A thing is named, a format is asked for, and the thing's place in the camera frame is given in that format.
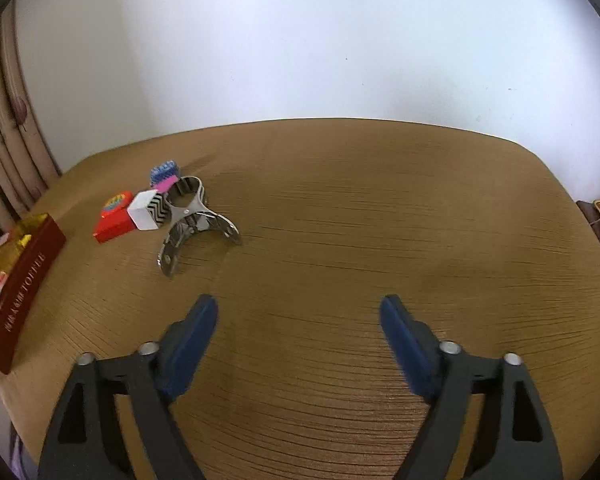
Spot orange tape measure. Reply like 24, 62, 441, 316
101, 190, 133, 217

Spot blue round keychain tape measure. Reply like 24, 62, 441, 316
149, 159, 182, 188

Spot beige leaf print curtain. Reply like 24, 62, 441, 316
0, 0, 63, 241

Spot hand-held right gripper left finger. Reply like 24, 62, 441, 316
37, 294, 219, 480

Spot red tin box gold interior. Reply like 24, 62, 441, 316
0, 212, 67, 376

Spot red rectangular box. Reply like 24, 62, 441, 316
92, 207, 137, 244

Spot white zigzag block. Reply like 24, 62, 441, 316
128, 189, 172, 232

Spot large metal clip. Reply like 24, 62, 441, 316
155, 175, 243, 279

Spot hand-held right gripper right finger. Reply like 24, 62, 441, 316
380, 294, 563, 480

